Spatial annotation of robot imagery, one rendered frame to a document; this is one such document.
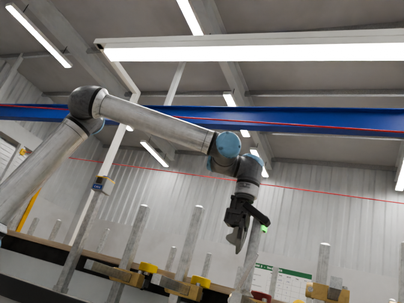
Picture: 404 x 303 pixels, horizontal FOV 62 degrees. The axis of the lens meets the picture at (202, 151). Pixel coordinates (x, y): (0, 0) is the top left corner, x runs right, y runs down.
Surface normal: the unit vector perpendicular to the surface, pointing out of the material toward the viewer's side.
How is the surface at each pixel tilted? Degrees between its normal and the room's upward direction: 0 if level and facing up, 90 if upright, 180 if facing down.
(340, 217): 90
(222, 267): 90
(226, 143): 90
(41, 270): 90
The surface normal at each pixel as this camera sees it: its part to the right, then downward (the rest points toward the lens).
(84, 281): -0.29, -0.47
